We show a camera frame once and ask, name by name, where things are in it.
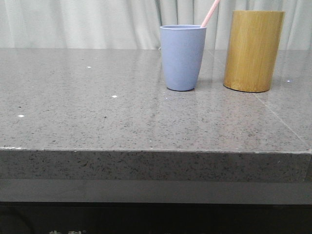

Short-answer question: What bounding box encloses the blue plastic cup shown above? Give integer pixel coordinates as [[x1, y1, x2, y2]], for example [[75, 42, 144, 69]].
[[160, 25, 206, 91]]

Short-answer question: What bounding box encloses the bamboo cylindrical holder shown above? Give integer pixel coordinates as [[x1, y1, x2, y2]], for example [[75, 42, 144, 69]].
[[223, 10, 285, 93]]

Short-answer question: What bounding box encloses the white curtain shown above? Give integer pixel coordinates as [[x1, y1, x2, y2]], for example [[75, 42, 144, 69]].
[[0, 0, 312, 50]]

